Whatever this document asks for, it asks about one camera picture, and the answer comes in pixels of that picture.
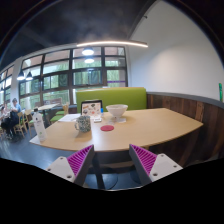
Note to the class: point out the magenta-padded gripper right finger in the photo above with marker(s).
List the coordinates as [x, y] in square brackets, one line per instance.
[161, 165]

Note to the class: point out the small blue-capped bottle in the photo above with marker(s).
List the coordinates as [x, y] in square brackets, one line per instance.
[101, 110]

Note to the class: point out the green wall sign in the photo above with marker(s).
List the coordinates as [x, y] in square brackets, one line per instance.
[220, 91]

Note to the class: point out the black pendant lamps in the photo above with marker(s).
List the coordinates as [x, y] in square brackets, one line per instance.
[88, 51]

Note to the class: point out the wooden chairs with green seats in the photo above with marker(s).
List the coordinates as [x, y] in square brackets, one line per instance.
[56, 117]

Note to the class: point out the white ceramic bowl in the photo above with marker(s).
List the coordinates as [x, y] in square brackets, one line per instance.
[116, 110]

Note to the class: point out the green speckled mug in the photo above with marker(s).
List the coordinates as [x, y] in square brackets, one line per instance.
[83, 124]

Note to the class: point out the large black-framed window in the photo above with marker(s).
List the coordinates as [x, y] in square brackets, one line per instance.
[60, 80]

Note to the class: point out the flat round red coaster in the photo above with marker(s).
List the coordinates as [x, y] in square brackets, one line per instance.
[107, 128]

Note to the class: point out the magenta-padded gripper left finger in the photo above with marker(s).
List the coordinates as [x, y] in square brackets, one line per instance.
[63, 166]

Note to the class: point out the small white box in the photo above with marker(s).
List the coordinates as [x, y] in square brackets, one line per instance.
[97, 119]

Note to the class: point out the person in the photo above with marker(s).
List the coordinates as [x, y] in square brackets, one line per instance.
[4, 111]
[15, 107]

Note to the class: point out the white paper sheets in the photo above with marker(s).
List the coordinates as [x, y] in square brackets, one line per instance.
[69, 117]

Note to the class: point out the clear plastic water bottle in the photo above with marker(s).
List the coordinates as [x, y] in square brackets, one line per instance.
[40, 126]

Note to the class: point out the wooden dining table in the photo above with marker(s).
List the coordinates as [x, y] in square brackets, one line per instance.
[46, 106]

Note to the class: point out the green upholstered bench backrest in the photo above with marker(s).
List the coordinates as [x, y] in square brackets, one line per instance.
[126, 98]

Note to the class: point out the long linear ceiling light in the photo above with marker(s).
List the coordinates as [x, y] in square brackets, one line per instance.
[113, 43]

